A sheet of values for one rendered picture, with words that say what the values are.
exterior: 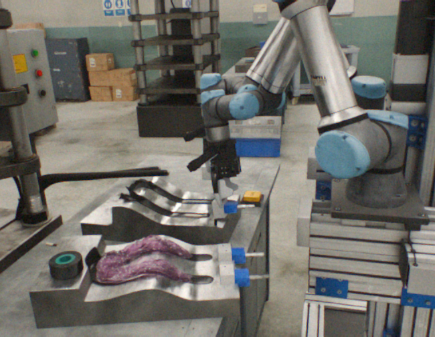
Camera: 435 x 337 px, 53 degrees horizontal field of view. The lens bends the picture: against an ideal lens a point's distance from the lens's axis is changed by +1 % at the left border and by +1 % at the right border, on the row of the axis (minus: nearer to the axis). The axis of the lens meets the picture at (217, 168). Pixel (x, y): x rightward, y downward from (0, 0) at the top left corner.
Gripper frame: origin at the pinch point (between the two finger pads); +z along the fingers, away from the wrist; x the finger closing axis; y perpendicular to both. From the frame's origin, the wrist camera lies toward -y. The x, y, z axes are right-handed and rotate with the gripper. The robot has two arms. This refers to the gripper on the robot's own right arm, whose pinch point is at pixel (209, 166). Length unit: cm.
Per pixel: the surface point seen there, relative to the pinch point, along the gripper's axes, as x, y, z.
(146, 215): -35.4, -11.1, 4.5
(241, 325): -18, 15, 58
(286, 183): 217, 7, 95
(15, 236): -37, -62, 16
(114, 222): -36.0, -22.6, 7.7
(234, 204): -29.8, 16.8, 0.8
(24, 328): -79, -25, 15
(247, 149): 285, -42, 87
